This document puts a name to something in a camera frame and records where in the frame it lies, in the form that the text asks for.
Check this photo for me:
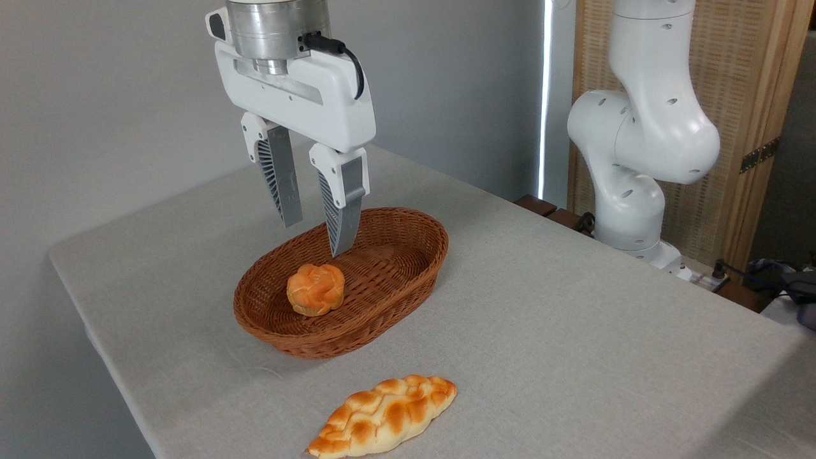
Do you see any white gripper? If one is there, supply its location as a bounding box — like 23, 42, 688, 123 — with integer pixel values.
205, 8, 377, 258

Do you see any long braided bread loaf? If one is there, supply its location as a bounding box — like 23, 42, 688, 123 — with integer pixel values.
306, 375, 458, 459

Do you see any round orange bread roll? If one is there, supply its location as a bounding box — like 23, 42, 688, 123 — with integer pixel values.
286, 263, 346, 317

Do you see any brown oval wicker basket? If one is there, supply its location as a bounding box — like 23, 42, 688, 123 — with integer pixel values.
233, 207, 449, 360

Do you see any dark brown wooden block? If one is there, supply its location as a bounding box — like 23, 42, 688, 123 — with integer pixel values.
547, 207, 584, 231
514, 194, 558, 217

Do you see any grey tablecloth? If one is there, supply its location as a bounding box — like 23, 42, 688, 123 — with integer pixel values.
48, 131, 816, 459

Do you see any white power strip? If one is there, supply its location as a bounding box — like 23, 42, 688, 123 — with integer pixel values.
688, 270, 731, 294

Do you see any wooden folding screen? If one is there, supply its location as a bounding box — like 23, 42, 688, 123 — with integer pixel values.
567, 0, 815, 275

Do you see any metal screen hinge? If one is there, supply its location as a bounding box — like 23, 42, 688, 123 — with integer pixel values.
739, 137, 780, 174

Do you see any dark grey bag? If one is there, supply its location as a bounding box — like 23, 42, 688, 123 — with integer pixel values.
746, 258, 816, 330

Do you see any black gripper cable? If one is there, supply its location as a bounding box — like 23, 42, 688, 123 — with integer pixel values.
300, 32, 365, 101

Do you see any thin black power cable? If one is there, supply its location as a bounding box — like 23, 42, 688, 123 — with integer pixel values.
711, 258, 816, 300

